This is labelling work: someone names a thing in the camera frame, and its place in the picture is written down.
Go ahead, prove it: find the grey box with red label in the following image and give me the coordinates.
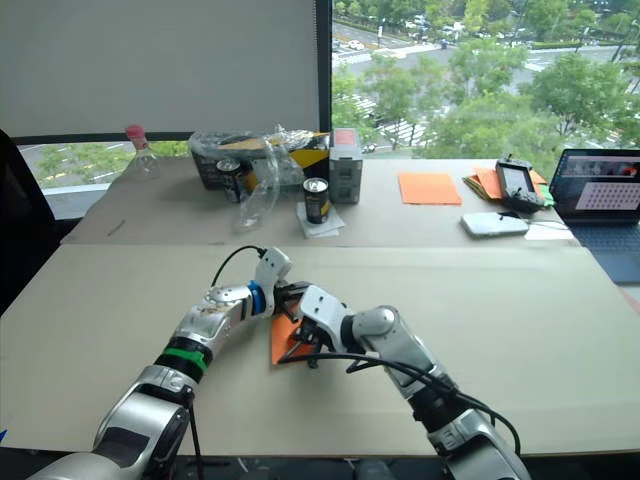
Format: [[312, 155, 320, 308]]
[[327, 127, 365, 205]]

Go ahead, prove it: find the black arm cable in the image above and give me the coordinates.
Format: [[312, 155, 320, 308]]
[[279, 349, 523, 457], [182, 244, 266, 480]]

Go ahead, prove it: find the white paper napkin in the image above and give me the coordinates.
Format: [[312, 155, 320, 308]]
[[294, 200, 347, 239]]

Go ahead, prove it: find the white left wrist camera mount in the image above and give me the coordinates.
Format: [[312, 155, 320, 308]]
[[253, 246, 293, 317]]

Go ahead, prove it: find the grey roller blind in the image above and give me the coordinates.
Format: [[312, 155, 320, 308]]
[[0, 0, 321, 139]]

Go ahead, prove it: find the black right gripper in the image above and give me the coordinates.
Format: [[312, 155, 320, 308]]
[[277, 319, 337, 365]]

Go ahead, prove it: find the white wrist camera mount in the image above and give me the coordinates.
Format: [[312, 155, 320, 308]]
[[297, 284, 352, 347], [253, 246, 293, 317]]

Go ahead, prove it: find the flat orange paper sheet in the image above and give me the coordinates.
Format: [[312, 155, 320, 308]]
[[397, 171, 464, 207]]

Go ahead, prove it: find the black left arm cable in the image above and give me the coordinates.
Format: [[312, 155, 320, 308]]
[[182, 244, 266, 480]]

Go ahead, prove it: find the clear bottle with pink cap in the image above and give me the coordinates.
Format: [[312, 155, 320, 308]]
[[119, 123, 162, 182]]

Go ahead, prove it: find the black handheld controller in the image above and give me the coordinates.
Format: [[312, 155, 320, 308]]
[[494, 153, 547, 213]]

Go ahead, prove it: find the dark open laptop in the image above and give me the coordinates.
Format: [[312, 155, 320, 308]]
[[547, 147, 640, 287]]

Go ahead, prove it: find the stack of coloured papers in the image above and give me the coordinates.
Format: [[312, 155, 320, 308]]
[[462, 166, 557, 208]]

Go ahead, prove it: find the orange paper sheet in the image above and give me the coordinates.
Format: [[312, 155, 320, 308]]
[[397, 171, 464, 207], [268, 297, 321, 370]]

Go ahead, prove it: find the dark rounded shape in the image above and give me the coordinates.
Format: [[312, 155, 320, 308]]
[[344, 456, 402, 480]]

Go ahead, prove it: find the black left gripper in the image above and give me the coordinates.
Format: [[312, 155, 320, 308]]
[[272, 280, 314, 324]]

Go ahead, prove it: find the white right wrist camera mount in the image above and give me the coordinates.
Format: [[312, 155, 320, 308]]
[[297, 284, 352, 347]]

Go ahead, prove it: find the white paper slip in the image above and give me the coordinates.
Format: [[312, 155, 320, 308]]
[[522, 219, 577, 242]]

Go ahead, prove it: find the clear empty plastic bottle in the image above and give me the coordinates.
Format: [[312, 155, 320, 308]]
[[229, 138, 282, 235]]

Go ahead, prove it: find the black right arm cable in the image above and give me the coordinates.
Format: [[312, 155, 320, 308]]
[[279, 349, 523, 457]]

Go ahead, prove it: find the black drink can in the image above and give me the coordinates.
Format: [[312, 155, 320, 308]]
[[301, 176, 331, 226], [215, 158, 254, 204]]

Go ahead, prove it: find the black box in plastic bag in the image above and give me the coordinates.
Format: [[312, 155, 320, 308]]
[[187, 128, 332, 192]]

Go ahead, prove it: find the white flat power bank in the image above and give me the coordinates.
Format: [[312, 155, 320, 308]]
[[459, 211, 530, 238]]

